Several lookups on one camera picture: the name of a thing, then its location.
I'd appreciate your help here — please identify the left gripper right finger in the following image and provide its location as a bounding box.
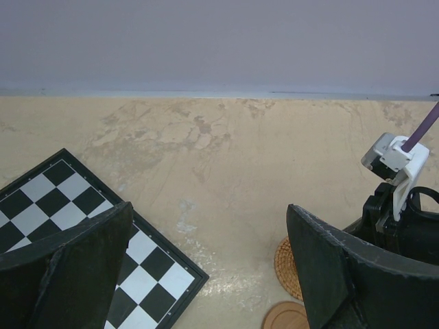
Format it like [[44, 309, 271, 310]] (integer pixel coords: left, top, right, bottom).
[[286, 204, 438, 328]]

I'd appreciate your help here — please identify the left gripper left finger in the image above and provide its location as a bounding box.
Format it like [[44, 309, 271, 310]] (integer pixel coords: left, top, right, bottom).
[[1, 202, 134, 328]]

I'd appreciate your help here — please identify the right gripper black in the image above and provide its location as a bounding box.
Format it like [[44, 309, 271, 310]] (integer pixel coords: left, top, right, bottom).
[[344, 183, 438, 264]]

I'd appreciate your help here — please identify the scalloped light cork coaster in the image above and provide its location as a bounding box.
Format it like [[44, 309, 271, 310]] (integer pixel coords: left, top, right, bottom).
[[274, 237, 303, 301]]

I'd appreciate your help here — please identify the light wooden coaster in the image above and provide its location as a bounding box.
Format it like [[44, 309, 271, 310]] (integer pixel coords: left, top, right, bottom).
[[261, 302, 310, 329]]

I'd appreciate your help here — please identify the black white chessboard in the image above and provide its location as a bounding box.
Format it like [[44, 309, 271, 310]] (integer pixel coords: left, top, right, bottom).
[[1, 149, 209, 328]]

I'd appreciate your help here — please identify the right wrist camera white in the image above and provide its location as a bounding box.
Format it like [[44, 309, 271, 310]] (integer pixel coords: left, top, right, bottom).
[[361, 132, 429, 221]]

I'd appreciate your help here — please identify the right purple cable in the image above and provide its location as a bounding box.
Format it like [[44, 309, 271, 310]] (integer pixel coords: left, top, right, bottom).
[[401, 101, 439, 151]]

